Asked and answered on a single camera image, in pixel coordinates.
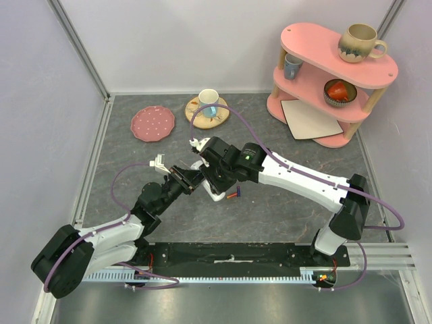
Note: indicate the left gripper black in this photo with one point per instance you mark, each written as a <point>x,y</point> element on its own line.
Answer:
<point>188,179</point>

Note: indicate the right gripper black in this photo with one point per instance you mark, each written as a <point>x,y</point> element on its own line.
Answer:
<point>209,175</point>

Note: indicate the white remote control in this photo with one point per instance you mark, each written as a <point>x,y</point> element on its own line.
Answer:
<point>206,184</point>

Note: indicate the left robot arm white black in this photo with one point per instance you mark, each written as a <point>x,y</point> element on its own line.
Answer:
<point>72,254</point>

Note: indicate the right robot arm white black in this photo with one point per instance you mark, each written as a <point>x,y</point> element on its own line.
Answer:
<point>345,198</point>

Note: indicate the beige leaf saucer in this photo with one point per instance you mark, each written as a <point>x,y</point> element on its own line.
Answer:
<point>202,122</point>

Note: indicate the light blue cup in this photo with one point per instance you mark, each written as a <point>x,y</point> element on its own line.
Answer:
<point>207,97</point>

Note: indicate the pink dotted plate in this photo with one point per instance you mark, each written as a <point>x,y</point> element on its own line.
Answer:
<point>153,123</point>

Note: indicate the white square mat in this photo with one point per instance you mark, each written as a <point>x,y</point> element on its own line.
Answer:
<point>305,122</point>

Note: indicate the grey blue mug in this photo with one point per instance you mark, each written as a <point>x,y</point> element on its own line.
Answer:
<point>291,66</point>

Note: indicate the pink three-tier shelf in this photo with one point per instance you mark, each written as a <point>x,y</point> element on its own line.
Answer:
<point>317,47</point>

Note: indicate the patterned dark bowl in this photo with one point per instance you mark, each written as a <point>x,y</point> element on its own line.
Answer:
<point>352,93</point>

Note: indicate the orange red cup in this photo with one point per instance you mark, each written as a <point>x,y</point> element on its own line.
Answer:
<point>338,91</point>

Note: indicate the beige ceramic mug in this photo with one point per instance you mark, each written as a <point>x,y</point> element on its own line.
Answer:
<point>359,42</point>

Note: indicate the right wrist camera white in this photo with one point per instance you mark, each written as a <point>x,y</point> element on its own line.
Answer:
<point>198,145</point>

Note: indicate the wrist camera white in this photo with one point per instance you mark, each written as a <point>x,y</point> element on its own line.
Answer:
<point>158,164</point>
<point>198,145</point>

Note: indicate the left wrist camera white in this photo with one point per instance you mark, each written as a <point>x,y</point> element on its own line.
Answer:
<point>158,164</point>

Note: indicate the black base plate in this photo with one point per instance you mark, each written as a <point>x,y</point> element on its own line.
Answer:
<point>215,260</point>

